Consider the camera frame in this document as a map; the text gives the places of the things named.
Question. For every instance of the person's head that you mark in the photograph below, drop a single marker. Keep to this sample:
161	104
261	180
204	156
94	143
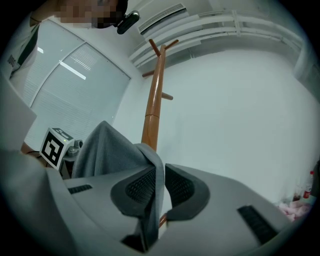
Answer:
90	12

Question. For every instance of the person's left forearm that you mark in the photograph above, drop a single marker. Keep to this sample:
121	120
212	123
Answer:
32	156

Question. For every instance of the grey clothes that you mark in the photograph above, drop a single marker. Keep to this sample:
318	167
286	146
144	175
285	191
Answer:
110	150

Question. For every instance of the person's white shirt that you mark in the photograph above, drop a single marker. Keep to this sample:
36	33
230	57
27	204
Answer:
27	52

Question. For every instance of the black head-mounted camera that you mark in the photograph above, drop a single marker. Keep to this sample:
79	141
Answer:
127	22

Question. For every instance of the white wall pipes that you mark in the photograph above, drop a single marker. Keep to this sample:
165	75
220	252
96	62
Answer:
225	30

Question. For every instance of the brown wooden coat stand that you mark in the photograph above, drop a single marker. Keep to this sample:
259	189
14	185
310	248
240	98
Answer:
153	100

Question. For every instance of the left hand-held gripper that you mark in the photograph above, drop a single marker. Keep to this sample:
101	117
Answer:
53	150

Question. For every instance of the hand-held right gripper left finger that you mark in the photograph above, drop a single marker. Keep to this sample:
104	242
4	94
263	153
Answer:
105	212

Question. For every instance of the white air conditioner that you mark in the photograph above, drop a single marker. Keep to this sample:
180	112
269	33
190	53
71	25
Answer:
162	18

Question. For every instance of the thick white vertical pipe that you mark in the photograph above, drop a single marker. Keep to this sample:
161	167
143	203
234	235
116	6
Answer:
303	62

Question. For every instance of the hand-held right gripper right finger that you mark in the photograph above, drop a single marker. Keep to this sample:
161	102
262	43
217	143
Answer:
220	212

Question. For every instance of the red label bottle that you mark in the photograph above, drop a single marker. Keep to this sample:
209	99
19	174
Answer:
308	190

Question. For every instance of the pink crumpled cloth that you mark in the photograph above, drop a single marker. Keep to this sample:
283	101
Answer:
295	211

